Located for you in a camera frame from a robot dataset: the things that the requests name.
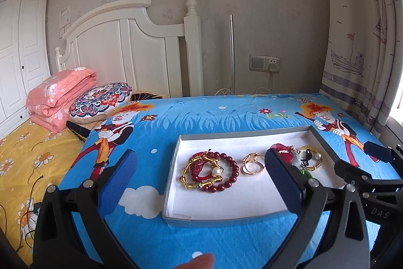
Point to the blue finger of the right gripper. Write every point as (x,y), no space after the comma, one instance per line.
(377,151)
(349,173)

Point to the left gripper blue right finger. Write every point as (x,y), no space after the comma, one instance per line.
(288,181)

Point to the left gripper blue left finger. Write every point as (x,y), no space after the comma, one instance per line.
(113,182)

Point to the green gem black cord pendant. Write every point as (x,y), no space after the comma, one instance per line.
(305,157)

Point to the pale jade carved pendant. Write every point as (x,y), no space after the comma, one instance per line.
(297,160)

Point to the white pearl earring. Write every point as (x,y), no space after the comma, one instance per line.
(216,171)
(318,156)

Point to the wide gold cuff bangle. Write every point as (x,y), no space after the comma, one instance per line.
(313,164)

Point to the thin gold double bangle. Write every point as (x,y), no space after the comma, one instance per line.
(253,164)

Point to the person's hand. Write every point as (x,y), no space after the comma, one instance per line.
(204,261)

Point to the red carved pendant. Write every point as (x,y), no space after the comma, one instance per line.
(286,152)

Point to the blue cartoon print blanket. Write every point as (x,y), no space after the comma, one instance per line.
(151,129)

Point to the grey shallow cardboard tray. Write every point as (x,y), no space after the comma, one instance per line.
(253,197)

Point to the blue red patterned pillow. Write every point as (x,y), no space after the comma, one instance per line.
(96,104)

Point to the ship print curtain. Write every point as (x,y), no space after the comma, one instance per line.
(363,67)

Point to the yellow daisy bed sheet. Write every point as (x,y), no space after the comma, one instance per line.
(32,158)

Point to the folded pink quilt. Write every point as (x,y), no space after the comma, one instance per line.
(48,104)

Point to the white wooden headboard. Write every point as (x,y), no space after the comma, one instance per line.
(120,42)

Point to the white wardrobe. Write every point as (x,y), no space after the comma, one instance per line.
(24,62)

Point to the silver metal pole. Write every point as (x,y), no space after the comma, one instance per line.
(232,54)

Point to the wall socket panel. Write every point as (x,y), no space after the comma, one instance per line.
(261,63)

